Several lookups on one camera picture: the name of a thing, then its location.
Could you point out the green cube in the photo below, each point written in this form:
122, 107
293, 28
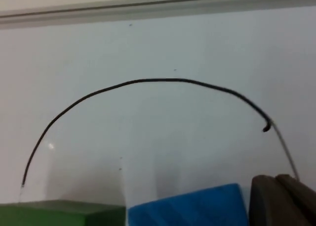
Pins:
49, 213

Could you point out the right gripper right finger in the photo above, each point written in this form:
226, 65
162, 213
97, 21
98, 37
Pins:
300, 196

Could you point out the blue cube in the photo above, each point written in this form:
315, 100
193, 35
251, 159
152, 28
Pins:
190, 206

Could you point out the grey-framed whiteboard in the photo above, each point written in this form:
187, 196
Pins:
158, 50

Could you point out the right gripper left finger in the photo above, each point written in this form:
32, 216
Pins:
269, 206

